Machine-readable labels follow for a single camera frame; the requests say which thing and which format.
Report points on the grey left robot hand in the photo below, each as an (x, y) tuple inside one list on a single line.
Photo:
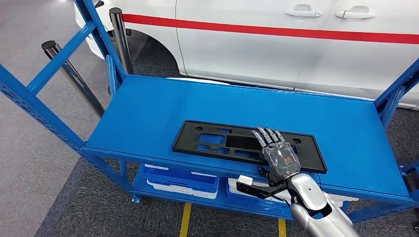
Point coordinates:
[(281, 160)]

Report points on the black plastic panel part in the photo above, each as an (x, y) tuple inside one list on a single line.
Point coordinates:
[(186, 140)]

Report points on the blue metal shelf rack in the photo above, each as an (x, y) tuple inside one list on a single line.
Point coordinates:
[(163, 108)]

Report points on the white car with red stripe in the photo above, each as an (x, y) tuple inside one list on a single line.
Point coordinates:
[(245, 49)]

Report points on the blue wheeled rack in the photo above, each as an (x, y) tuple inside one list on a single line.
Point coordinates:
[(410, 176)]

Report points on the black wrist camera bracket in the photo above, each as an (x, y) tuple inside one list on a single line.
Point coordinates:
[(258, 193)]

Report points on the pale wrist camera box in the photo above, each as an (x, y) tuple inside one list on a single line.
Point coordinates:
[(245, 180)]

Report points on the chrome stanchion post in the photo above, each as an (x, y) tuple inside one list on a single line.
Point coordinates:
[(75, 78), (121, 42)]

